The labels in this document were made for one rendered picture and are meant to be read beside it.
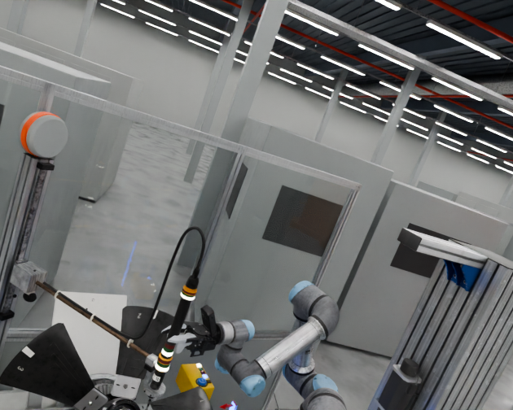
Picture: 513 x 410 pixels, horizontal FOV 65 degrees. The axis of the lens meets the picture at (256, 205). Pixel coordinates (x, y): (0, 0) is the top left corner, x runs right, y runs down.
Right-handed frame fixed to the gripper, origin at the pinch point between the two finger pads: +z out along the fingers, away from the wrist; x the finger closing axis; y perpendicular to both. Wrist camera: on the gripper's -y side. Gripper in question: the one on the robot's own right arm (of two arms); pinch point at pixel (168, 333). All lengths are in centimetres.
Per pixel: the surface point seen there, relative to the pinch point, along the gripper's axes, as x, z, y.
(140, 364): 8.1, 0.1, 17.4
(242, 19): 820, -566, -299
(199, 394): 2.0, -25.4, 29.9
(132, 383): 5.8, 2.5, 22.3
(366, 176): 124, -269, -60
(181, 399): 1.8, -17.1, 30.1
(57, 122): 62, 27, -45
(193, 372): 25, -42, 41
